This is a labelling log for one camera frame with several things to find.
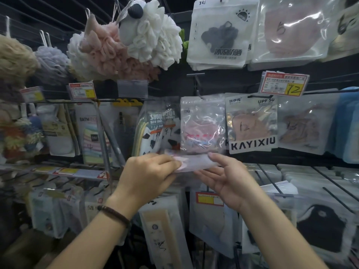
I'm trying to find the person's right hand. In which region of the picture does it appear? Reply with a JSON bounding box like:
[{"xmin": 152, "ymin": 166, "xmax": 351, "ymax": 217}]
[{"xmin": 194, "ymin": 152, "xmax": 261, "ymax": 214}]

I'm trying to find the person's left hand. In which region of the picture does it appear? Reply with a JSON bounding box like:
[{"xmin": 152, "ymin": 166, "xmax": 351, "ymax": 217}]
[{"xmin": 105, "ymin": 152, "xmax": 182, "ymax": 219}]

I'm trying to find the clear packet pink mask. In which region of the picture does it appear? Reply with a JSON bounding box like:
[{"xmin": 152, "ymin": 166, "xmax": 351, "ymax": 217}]
[
  {"xmin": 180, "ymin": 94, "xmax": 227, "ymax": 155},
  {"xmin": 164, "ymin": 149, "xmax": 220, "ymax": 174}
]

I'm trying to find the row of translucent mask packets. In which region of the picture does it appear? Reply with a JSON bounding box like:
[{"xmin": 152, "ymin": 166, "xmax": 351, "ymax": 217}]
[{"xmin": 189, "ymin": 187, "xmax": 242, "ymax": 260}]

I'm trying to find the row of cream mask packets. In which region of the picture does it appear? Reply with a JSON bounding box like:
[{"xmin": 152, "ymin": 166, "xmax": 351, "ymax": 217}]
[{"xmin": 139, "ymin": 190, "xmax": 194, "ymax": 269}]

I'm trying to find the grey packet pink mask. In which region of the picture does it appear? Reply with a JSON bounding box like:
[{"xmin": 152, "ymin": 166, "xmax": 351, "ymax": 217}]
[{"xmin": 225, "ymin": 93, "xmax": 279, "ymax": 155}]

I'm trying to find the white packet beige mask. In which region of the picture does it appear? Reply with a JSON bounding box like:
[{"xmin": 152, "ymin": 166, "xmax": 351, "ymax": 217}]
[{"xmin": 277, "ymin": 89, "xmax": 340, "ymax": 156}]

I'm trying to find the white packet grey mask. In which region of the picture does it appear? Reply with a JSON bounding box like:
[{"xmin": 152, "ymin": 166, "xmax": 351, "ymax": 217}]
[{"xmin": 186, "ymin": 0, "xmax": 260, "ymax": 71}]

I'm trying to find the glossy packet pink mask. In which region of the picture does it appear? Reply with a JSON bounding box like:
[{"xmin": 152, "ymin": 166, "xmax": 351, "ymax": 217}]
[{"xmin": 248, "ymin": 0, "xmax": 337, "ymax": 71}]

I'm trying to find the cream line-drawing mask packet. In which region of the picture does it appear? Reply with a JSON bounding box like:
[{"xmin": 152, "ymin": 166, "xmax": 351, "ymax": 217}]
[{"xmin": 319, "ymin": 0, "xmax": 359, "ymax": 62}]

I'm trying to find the person's left forearm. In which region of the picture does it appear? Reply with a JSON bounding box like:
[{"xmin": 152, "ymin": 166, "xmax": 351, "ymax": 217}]
[{"xmin": 47, "ymin": 210, "xmax": 132, "ymax": 269}]

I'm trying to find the person's right forearm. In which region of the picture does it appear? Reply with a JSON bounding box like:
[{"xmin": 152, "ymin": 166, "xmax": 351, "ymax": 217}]
[{"xmin": 241, "ymin": 193, "xmax": 329, "ymax": 269}]

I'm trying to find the red yellow price tag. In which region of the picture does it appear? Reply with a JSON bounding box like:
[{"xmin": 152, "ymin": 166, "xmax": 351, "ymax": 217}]
[{"xmin": 195, "ymin": 192, "xmax": 224, "ymax": 207}]

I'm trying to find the black white towel packet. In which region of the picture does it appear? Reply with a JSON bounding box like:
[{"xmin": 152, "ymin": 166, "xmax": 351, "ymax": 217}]
[
  {"xmin": 161, "ymin": 96, "xmax": 181, "ymax": 152},
  {"xmin": 132, "ymin": 102, "xmax": 166, "ymax": 157}
]

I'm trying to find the row of clear long packets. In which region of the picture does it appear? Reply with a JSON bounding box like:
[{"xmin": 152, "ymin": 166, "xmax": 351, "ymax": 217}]
[{"xmin": 92, "ymin": 99, "xmax": 141, "ymax": 168}]

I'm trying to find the pastel striped towel packet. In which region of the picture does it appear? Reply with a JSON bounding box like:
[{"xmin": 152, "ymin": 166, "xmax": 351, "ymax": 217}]
[{"xmin": 74, "ymin": 103, "xmax": 114, "ymax": 166}]

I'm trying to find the clear tag holder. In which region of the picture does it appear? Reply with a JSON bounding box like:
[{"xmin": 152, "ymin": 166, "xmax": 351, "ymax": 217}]
[{"xmin": 117, "ymin": 80, "xmax": 148, "ymax": 99}]

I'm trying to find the white bath mitt packet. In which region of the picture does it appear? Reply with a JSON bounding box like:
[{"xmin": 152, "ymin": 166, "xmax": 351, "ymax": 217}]
[{"xmin": 36, "ymin": 103, "xmax": 80, "ymax": 158}]

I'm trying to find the row of small white packets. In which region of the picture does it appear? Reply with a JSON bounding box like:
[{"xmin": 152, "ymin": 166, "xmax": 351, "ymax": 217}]
[{"xmin": 29, "ymin": 187, "xmax": 85, "ymax": 239}]

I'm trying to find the pink bath sponge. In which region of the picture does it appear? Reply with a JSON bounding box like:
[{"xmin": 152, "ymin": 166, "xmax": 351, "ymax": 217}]
[{"xmin": 80, "ymin": 13, "xmax": 161, "ymax": 81}]

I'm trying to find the multicoloured bath sponge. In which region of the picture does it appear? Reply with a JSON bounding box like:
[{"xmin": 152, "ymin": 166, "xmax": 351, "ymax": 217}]
[{"xmin": 0, "ymin": 117, "xmax": 44, "ymax": 161}]

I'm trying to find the white bath sponge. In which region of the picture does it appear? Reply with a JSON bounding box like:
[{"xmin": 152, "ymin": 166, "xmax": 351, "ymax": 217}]
[{"xmin": 67, "ymin": 32, "xmax": 93, "ymax": 80}]

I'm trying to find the green fluffy item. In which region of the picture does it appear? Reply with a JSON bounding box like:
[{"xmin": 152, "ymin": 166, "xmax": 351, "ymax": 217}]
[{"xmin": 179, "ymin": 28, "xmax": 189, "ymax": 61}]

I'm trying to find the white fluffy item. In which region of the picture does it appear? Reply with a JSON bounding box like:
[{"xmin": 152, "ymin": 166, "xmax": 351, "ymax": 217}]
[{"xmin": 117, "ymin": 0, "xmax": 183, "ymax": 71}]

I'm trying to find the grey bath sponge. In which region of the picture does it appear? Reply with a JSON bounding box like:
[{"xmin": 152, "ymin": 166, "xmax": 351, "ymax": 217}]
[{"xmin": 33, "ymin": 46, "xmax": 71, "ymax": 86}]

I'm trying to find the beige bath sponge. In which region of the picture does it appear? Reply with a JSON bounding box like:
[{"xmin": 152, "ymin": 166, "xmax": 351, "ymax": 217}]
[{"xmin": 0, "ymin": 35, "xmax": 40, "ymax": 87}]

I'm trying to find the dark beaded bracelet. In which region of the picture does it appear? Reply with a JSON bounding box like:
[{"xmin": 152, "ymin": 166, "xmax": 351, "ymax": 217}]
[{"xmin": 97, "ymin": 205, "xmax": 132, "ymax": 229}]

